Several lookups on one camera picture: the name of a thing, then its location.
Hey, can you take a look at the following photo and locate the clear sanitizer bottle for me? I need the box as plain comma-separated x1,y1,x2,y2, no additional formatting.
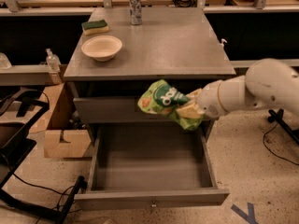
46,49,62,84

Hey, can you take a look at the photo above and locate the black floor cable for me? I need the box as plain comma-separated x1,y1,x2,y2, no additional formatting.
262,121,299,167
8,171,82,224

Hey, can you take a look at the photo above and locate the grey open bottom drawer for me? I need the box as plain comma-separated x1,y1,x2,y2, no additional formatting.
75,122,229,210

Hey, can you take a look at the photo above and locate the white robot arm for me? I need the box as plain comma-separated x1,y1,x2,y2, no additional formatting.
176,59,299,119

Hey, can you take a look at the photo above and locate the black right floor cable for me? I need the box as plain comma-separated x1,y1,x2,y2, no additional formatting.
262,121,299,167

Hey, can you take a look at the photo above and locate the cardboard box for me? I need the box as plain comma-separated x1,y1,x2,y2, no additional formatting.
30,68,93,159

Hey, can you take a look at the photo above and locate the grey drawer cabinet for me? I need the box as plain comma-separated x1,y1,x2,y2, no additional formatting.
64,7,235,140

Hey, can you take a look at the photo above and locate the small white pump bottle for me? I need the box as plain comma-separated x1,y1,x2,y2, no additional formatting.
221,38,227,48

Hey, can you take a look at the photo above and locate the silver drink can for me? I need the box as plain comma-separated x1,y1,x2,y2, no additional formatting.
129,0,142,25

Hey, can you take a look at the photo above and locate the black metal stand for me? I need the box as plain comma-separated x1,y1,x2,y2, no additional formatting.
0,88,87,224

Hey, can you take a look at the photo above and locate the green rice chip bag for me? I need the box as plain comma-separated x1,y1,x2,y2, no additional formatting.
137,79,205,131

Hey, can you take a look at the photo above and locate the grey middle drawer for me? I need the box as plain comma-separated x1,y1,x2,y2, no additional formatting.
74,96,171,123

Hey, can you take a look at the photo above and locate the green yellow sponge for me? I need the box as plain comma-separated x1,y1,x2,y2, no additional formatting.
81,20,109,35

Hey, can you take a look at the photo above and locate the white bowl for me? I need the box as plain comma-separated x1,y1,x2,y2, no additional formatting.
81,35,122,62

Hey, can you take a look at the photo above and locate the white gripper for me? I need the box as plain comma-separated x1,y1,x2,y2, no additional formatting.
177,80,228,119

